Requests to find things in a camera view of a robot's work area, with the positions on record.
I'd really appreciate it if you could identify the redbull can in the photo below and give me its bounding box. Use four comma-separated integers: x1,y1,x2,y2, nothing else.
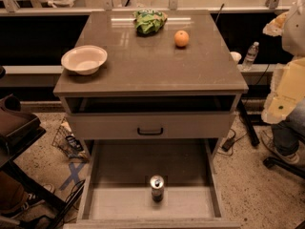
150,175,165,202

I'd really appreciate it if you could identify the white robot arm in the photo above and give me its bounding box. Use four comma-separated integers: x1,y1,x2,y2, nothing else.
261,0,305,124

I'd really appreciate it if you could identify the grey drawer cabinet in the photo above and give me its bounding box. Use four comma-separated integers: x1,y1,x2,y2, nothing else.
54,10,248,153

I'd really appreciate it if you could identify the open bottom drawer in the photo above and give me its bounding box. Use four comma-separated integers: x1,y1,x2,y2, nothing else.
64,139,240,229

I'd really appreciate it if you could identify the orange fruit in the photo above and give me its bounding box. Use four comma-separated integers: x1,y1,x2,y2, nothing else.
174,31,190,47

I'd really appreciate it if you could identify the white bowl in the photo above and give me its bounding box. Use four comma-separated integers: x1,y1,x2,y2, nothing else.
61,45,108,75

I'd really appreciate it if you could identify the black power adapter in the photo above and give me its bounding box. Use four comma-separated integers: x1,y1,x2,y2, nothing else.
221,137,234,152

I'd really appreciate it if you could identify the green chip bag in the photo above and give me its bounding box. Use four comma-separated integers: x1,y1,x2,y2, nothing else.
133,10,168,34

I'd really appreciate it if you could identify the white cup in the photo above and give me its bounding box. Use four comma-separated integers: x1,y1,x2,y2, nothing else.
231,52,241,64

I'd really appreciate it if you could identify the clear water bottle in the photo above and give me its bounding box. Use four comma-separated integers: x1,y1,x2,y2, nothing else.
242,42,259,71

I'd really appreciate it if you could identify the black chair base right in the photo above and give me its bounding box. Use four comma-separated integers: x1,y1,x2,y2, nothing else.
263,156,305,179

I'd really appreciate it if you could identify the dark chair left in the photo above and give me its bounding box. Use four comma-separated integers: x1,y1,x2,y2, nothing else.
0,95,85,229

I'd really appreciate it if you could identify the seated person in jeans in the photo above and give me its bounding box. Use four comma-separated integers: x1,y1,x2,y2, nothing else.
261,100,305,167

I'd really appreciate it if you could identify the person's sneaker left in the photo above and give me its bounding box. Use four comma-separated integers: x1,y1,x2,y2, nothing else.
0,184,45,219

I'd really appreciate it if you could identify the closed drawer with handle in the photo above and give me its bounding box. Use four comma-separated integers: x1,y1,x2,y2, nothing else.
66,113,235,140

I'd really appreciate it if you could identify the wire basket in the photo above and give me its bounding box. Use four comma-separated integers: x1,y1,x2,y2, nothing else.
51,118,88,162

